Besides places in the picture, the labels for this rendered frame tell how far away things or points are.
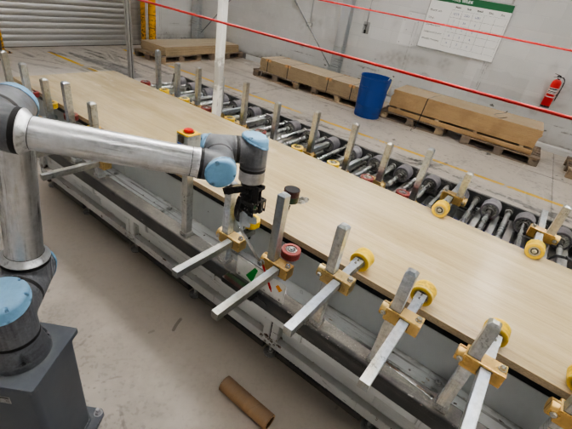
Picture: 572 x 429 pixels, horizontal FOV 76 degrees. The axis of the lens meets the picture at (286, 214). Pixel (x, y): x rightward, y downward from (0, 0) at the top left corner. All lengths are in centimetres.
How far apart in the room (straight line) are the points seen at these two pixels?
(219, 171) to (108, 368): 144
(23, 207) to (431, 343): 147
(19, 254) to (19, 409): 53
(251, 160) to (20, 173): 67
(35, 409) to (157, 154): 98
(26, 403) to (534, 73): 795
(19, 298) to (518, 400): 166
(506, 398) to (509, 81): 697
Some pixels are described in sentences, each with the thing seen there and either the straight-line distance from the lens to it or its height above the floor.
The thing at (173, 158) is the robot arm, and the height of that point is 135.
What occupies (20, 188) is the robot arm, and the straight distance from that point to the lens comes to 133.
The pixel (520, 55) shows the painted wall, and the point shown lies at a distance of 810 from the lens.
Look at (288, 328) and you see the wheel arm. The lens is 111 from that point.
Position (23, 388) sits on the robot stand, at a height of 60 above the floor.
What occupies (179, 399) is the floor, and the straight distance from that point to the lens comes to 209.
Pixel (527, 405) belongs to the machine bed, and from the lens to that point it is 163.
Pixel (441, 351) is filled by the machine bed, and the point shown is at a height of 73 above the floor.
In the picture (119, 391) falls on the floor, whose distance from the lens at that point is 215.
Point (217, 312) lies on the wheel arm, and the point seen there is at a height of 86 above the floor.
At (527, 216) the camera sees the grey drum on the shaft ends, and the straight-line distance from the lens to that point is 263.
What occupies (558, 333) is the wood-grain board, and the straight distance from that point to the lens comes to 169.
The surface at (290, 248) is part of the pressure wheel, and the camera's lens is 147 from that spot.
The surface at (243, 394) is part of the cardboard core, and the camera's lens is 201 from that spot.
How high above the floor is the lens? 179
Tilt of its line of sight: 32 degrees down
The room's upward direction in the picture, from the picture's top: 11 degrees clockwise
